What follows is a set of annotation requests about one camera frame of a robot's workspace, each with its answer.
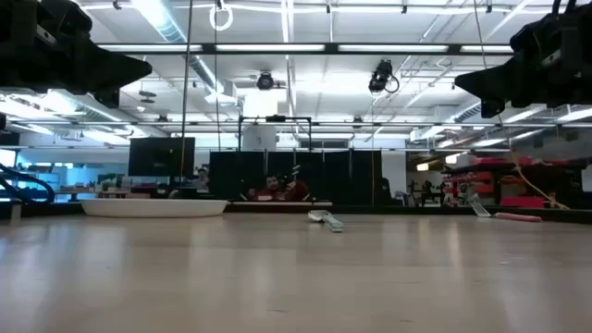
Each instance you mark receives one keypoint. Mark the black monitor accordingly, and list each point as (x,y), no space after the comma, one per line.
(162,157)

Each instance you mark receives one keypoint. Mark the black partition screen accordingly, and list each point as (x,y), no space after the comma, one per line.
(351,178)

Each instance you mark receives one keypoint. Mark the round black ceiling camera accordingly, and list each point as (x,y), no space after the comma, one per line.
(265,81)

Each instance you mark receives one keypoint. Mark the white column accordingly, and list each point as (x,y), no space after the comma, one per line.
(259,138)

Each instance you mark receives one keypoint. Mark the person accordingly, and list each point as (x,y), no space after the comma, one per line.
(202,178)
(426,189)
(274,187)

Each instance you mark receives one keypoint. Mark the overhead light bar frame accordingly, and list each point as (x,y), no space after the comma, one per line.
(208,48)

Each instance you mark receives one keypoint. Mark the wooden desk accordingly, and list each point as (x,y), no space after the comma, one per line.
(282,203)

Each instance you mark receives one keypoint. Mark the silver ventilation duct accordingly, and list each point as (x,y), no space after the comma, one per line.
(168,30)

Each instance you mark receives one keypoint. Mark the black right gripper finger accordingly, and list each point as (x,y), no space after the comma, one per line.
(492,108)
(495,83)

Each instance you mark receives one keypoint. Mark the white round plate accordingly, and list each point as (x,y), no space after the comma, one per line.
(152,208)

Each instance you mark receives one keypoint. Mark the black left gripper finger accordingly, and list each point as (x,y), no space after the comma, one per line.
(120,69)
(108,98)

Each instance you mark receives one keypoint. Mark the red storage shelf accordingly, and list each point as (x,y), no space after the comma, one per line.
(481,178)

